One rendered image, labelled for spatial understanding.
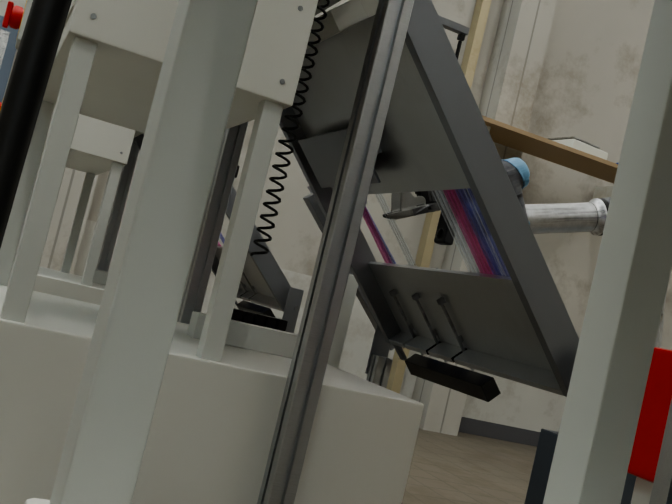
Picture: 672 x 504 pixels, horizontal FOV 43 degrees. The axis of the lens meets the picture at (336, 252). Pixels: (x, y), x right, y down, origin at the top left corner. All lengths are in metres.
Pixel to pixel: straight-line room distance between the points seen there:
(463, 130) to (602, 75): 6.24
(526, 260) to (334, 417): 0.41
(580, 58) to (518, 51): 0.84
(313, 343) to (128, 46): 0.48
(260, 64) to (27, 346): 0.50
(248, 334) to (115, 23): 0.65
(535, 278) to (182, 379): 0.60
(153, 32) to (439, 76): 0.44
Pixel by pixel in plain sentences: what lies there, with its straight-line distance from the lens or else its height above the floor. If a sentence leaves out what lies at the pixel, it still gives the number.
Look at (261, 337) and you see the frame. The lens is 1.59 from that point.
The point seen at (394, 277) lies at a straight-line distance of 1.94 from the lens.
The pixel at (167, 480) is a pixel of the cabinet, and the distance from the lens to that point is 1.24.
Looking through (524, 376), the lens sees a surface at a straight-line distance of 1.62.
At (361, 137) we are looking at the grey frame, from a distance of 1.24.
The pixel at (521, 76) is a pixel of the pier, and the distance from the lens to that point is 6.75.
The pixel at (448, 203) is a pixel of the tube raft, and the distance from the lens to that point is 1.58.
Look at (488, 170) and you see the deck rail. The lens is 1.39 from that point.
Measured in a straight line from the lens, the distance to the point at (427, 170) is 1.56.
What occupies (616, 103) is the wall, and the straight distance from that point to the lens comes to 7.64.
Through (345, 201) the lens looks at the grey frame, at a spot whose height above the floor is 0.88.
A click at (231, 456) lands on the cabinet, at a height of 0.49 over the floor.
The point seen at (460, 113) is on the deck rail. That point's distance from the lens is 1.37.
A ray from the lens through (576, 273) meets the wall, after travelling 7.34.
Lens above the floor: 0.74
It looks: 3 degrees up
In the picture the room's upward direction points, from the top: 14 degrees clockwise
